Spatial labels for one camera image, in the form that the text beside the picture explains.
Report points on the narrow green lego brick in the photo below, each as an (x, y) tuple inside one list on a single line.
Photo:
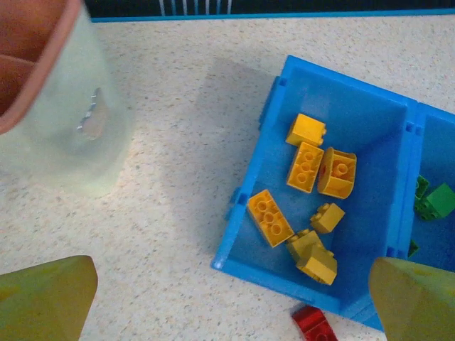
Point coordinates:
[(412, 248)]

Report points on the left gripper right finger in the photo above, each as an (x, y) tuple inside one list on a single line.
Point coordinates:
[(416, 305)]

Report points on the yellow rounded lego brick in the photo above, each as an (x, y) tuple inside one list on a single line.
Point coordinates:
[(339, 174)]

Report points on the small yellow lego brick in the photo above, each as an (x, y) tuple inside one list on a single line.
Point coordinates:
[(328, 217)]

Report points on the cream holder with salmon rim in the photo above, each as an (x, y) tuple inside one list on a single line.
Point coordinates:
[(71, 106)]

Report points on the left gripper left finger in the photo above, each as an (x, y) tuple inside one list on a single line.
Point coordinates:
[(42, 302)]

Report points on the red sloped lego brick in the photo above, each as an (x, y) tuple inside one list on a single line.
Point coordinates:
[(314, 325)]

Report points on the long green lego brick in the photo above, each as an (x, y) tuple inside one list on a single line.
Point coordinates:
[(440, 204)]

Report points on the long yellow lego brick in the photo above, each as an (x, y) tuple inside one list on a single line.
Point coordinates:
[(305, 167), (270, 217)]

